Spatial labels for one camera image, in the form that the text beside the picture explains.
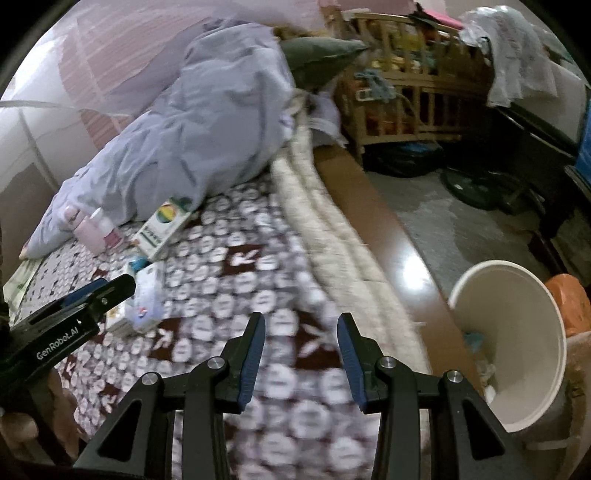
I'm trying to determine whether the green white paper packet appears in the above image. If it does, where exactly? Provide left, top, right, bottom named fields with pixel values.
left=2, top=262, right=36, bottom=306

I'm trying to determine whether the lavender quilt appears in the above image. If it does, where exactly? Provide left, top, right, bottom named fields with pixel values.
left=21, top=21, right=297, bottom=259

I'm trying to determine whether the dark wooden table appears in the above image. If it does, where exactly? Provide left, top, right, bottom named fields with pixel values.
left=503, top=99, right=591, bottom=278

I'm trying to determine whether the pink mosquito net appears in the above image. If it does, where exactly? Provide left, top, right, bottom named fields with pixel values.
left=0, top=0, right=324, bottom=139

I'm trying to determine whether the white cabinet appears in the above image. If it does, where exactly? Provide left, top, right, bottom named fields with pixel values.
left=508, top=60, right=585, bottom=145

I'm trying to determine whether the black bag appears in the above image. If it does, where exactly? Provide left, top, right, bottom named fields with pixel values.
left=369, top=142, right=447, bottom=176

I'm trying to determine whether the cream fluffy blanket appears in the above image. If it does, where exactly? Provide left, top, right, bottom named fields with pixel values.
left=526, top=332, right=591, bottom=480

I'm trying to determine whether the person's left hand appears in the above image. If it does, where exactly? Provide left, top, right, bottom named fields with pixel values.
left=0, top=369, right=80, bottom=463

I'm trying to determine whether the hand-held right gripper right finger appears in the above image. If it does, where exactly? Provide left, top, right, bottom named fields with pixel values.
left=337, top=313, right=528, bottom=480

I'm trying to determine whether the white plastic bucket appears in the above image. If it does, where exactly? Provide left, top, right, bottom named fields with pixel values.
left=448, top=261, right=568, bottom=433

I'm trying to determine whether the dark floor fan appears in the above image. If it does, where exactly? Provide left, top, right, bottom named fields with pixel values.
left=441, top=166, right=533, bottom=214

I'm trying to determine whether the brown white patterned blanket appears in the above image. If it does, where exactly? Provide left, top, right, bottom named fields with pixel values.
left=9, top=178, right=431, bottom=480

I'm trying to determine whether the small pink white bottle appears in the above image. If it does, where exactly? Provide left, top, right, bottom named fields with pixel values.
left=102, top=217, right=123, bottom=248

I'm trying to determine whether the green white carton box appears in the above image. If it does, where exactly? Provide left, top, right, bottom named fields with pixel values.
left=134, top=196, right=195, bottom=260

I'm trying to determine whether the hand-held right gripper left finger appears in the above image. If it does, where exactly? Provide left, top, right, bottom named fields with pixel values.
left=74, top=313, right=267, bottom=480

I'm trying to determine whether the orange plastic stool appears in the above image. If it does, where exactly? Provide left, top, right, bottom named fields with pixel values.
left=545, top=273, right=591, bottom=339

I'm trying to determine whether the blue white tissue pack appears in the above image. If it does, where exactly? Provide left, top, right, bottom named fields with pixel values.
left=131, top=263, right=165, bottom=333

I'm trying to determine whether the cream fleece mattress pad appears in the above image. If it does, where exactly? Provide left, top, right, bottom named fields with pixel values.
left=270, top=124, right=435, bottom=385

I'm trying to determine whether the blue plastic bag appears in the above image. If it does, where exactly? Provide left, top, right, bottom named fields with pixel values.
left=575, top=134, right=591, bottom=186

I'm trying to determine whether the white tissue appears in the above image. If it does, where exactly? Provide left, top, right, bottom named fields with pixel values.
left=478, top=360, right=498, bottom=403

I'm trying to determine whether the wooden baby crib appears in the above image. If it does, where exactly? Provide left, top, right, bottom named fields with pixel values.
left=332, top=11, right=498, bottom=172

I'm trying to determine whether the wooden bed frame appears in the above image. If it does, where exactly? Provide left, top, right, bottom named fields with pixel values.
left=314, top=143, right=486, bottom=398

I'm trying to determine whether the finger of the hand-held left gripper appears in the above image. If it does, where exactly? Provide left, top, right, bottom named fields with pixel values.
left=58, top=279, right=110, bottom=309
left=88, top=274, right=137, bottom=320

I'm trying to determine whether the yellow white small box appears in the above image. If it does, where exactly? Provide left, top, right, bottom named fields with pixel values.
left=105, top=302, right=136, bottom=336

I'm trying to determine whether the green pillow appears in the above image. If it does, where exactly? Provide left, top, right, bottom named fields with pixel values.
left=279, top=37, right=371, bottom=89

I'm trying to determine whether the pale pink bottle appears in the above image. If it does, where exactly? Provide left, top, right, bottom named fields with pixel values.
left=74, top=209, right=110, bottom=256

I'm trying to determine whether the white printed cloth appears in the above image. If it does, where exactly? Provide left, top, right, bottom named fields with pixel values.
left=459, top=6, right=560, bottom=108

